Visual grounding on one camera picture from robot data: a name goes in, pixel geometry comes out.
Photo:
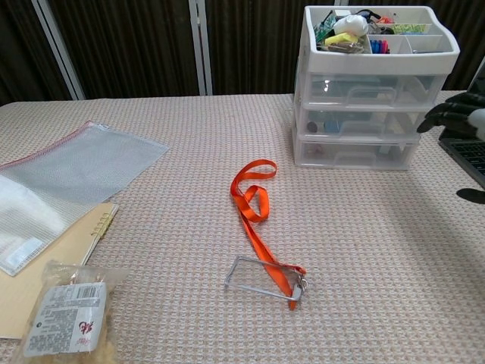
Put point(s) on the dark pleated curtain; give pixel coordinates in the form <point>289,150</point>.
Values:
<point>132,45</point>

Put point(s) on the clear drawer with red item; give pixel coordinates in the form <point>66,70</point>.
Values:
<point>398,155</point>

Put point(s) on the clear snack packet with label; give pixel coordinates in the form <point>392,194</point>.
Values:
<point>64,314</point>

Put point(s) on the yellow plastic item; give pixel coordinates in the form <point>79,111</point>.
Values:
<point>338,38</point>

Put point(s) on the beige woven tablecloth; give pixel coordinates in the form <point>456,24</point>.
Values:
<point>189,151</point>

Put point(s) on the grey laptop computer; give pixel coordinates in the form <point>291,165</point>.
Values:
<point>466,155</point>

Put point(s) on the black grey right robot hand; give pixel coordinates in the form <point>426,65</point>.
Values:
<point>454,112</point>

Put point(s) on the beige manila folder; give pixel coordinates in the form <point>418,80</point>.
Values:
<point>15,303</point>

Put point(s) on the clear drawer with blue item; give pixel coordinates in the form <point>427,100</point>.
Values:
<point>401,121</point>

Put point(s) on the green patterned item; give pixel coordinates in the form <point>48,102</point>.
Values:
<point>408,28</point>

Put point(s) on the brown small item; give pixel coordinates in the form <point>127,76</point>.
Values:
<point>342,47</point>

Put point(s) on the blue item inside drawer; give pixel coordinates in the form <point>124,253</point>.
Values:
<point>332,126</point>

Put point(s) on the clear plastic badge holder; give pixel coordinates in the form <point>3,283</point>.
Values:
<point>246,275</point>

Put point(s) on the dark round item inside drawer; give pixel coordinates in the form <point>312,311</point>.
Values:
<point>312,127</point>

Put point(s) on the clear mesh zipper pouch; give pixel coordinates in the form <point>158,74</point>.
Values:
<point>76,174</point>

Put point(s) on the white plastic drawer organizer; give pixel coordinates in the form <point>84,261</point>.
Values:
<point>379,62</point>

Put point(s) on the orange red small item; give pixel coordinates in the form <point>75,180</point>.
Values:
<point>385,19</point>

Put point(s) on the white partition frame post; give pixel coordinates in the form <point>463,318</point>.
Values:
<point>200,45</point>
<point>57,45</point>

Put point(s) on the clear drawer with teal item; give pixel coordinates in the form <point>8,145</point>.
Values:
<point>329,89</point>

